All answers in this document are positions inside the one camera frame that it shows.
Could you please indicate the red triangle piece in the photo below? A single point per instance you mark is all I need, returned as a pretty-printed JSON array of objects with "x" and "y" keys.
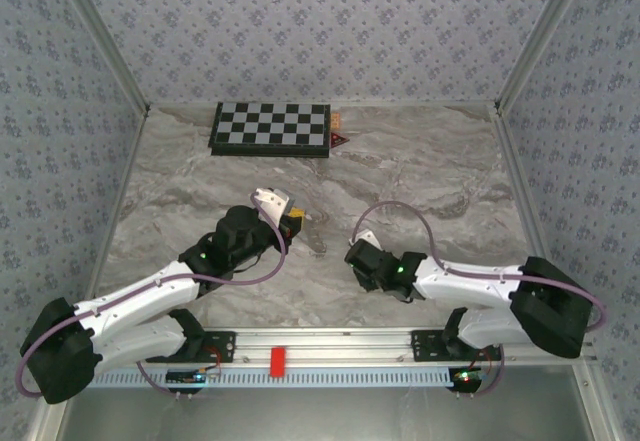
[{"x": 338, "y": 141}]

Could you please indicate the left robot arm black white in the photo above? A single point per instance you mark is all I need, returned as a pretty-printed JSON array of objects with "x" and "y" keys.
[{"x": 130, "y": 301}]

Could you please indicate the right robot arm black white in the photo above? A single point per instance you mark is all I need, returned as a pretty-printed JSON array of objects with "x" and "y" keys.
[{"x": 475, "y": 286}]

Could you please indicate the black grey chessboard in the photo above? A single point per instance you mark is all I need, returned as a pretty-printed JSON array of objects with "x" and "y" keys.
[{"x": 270, "y": 126}]

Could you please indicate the small orange block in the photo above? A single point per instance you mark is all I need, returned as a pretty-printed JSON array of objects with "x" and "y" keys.
[{"x": 335, "y": 121}]

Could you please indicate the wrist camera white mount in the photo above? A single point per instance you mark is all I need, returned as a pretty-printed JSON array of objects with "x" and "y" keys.
[
  {"x": 367, "y": 237},
  {"x": 272, "y": 203}
]

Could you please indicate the red plastic block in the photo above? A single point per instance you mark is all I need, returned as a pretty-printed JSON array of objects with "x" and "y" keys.
[{"x": 278, "y": 361}]

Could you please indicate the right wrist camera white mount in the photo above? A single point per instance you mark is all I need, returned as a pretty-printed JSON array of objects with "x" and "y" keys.
[{"x": 367, "y": 237}]

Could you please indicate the grey metal sheet panel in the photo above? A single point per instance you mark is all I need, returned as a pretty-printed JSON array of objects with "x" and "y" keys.
[{"x": 325, "y": 411}]

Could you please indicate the aluminium frame post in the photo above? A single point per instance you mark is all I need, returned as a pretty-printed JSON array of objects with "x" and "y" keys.
[
  {"x": 542, "y": 36},
  {"x": 105, "y": 41}
]

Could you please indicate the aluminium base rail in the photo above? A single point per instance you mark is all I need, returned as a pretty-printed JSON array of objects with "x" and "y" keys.
[{"x": 325, "y": 346}]

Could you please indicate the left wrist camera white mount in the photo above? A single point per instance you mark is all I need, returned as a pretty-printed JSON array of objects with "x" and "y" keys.
[{"x": 272, "y": 203}]

